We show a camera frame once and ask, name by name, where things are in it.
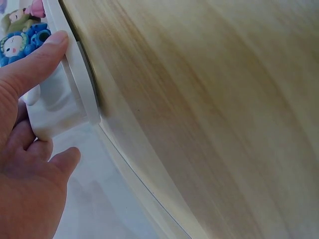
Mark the white plastic storage box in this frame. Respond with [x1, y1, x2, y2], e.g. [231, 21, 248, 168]
[23, 0, 209, 239]

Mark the person's left hand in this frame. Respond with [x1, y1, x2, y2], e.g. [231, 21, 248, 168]
[0, 30, 82, 239]

